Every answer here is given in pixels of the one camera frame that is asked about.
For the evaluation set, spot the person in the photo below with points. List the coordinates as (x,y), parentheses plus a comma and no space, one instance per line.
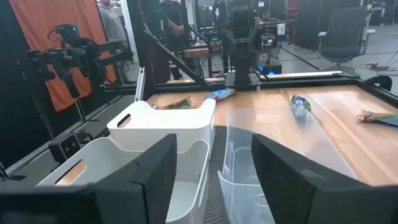
(113,28)
(169,18)

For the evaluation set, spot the silver aluminium bar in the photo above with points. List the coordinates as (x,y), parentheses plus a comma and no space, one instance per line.
(298,74)
(140,84)

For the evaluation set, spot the blue green oat granola bar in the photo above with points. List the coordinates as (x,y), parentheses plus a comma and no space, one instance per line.
(219,94)
(174,104)
(377,117)

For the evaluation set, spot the wooden workbench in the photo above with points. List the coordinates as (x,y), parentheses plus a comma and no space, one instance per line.
(199,51)

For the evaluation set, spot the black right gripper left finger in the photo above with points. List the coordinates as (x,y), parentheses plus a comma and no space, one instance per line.
(146,186)

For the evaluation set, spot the black aluminium table frame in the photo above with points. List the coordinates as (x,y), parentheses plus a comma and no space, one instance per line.
(311,81)

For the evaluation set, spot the black camera gantry frame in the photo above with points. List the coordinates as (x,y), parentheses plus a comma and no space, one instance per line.
(143,46)

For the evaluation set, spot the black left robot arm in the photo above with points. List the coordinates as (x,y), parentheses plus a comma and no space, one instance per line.
(242,59)

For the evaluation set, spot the black device with screen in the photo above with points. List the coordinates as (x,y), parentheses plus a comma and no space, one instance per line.
(269,39)

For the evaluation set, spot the black table-level camera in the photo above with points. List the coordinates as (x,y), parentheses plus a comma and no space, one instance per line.
(66,146)

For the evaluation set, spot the black computer with blue light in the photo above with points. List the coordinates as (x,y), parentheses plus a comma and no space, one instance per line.
(270,68)

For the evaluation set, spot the clear plastic bin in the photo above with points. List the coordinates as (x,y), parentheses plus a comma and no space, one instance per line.
(239,174)

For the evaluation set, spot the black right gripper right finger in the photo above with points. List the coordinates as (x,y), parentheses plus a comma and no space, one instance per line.
(280,180)

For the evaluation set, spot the dark blue silver granola bar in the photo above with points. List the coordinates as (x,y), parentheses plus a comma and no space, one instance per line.
(300,102)

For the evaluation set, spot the dark office chair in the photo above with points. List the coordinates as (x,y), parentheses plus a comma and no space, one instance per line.
(345,31)

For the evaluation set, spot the black robot arm on stand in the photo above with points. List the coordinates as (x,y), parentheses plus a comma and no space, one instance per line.
(77,54)

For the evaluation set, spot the orange curtain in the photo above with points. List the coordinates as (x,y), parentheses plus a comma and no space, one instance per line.
(34,18)

